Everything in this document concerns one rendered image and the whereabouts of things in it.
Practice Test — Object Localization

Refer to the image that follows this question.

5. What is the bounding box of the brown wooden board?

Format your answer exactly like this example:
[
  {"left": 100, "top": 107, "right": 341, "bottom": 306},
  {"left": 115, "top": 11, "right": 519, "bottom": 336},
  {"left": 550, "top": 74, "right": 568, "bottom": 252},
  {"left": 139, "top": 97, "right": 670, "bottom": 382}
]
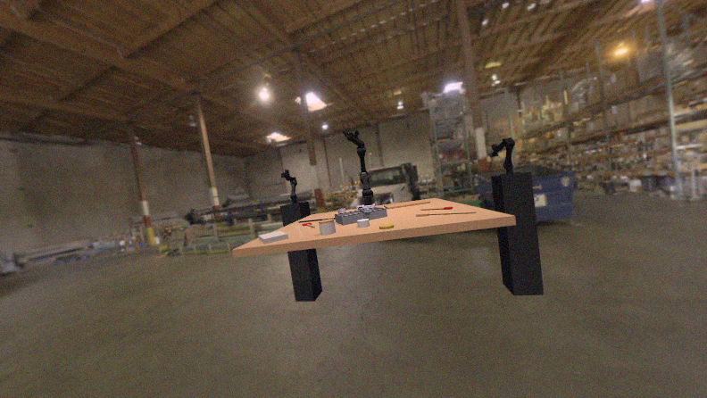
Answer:
[{"left": 384, "top": 200, "right": 430, "bottom": 209}]

